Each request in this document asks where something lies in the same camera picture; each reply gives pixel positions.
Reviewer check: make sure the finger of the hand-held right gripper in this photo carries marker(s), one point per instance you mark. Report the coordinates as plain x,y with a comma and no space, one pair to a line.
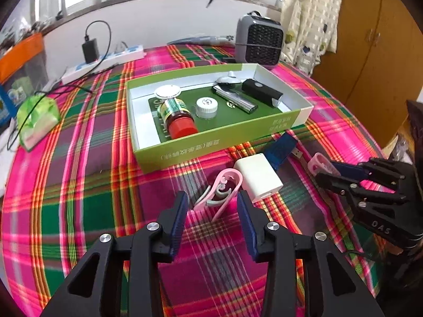
347,170
333,185

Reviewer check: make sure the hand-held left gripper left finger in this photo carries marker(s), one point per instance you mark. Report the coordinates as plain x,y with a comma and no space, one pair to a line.
178,224

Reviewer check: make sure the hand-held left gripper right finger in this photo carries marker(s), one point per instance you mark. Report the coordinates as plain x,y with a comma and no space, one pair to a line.
246,228

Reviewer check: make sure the pink and grey clip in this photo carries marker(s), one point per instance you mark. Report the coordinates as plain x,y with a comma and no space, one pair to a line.
226,203
317,163

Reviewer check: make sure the green cardboard box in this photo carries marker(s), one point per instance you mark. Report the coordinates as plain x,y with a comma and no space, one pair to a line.
185,152

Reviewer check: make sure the brown medicine bottle red cap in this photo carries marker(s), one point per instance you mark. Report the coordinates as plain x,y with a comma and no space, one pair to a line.
178,122

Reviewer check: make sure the small white jar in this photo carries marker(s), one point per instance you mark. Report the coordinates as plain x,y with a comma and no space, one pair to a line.
206,107

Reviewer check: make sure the silver metal lighter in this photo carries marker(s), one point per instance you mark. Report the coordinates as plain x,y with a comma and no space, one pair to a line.
236,99

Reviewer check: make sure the white panda night light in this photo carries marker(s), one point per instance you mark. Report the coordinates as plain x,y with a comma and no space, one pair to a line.
228,80

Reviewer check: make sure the white USB charger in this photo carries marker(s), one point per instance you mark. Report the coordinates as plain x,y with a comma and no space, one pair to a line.
257,175

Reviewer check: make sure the blue USB adapter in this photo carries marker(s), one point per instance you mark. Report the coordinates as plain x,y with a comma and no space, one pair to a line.
281,150

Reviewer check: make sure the pink green plaid tablecloth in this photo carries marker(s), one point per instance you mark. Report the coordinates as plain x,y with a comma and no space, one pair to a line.
82,204

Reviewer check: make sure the wooden wardrobe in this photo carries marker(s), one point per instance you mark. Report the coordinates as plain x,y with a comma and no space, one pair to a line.
373,56

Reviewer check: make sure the black flashlight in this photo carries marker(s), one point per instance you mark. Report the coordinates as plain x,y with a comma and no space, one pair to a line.
259,90

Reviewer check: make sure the patterned cream curtain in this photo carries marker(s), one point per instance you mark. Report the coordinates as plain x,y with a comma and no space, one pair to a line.
310,23

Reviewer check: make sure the grey desk heater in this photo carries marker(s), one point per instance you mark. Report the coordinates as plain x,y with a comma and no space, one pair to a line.
257,39

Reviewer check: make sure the green tissue pack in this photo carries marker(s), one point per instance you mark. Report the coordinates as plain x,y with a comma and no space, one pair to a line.
38,122

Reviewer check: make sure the white power strip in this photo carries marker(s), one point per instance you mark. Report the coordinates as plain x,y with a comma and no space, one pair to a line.
125,52

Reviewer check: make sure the grey floral folded umbrella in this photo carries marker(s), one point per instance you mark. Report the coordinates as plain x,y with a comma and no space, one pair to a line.
201,39

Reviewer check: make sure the black power adapter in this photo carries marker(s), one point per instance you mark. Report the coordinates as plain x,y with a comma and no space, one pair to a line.
91,51

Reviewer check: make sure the blue printed box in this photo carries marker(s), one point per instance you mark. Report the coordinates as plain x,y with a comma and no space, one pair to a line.
5,109

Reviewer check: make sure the orange storage bin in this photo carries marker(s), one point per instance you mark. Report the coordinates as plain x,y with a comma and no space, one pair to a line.
23,52

